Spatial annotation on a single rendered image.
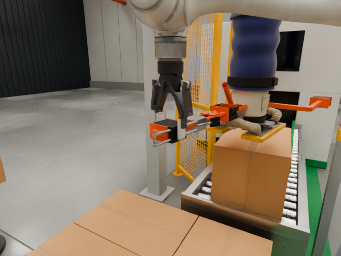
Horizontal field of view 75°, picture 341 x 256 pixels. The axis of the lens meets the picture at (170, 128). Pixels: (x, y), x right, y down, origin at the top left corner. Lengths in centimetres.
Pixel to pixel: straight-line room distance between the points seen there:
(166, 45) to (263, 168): 90
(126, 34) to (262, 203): 1196
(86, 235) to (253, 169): 95
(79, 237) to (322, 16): 132
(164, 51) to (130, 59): 1197
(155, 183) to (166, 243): 131
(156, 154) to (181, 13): 194
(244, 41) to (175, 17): 64
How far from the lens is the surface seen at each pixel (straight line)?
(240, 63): 109
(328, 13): 68
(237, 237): 131
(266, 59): 110
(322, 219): 199
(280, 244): 143
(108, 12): 1362
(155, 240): 126
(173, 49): 62
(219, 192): 143
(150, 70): 216
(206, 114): 86
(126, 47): 1273
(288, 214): 158
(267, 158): 128
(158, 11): 45
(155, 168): 240
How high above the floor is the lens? 140
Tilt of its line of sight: 16 degrees down
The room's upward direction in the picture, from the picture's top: straight up
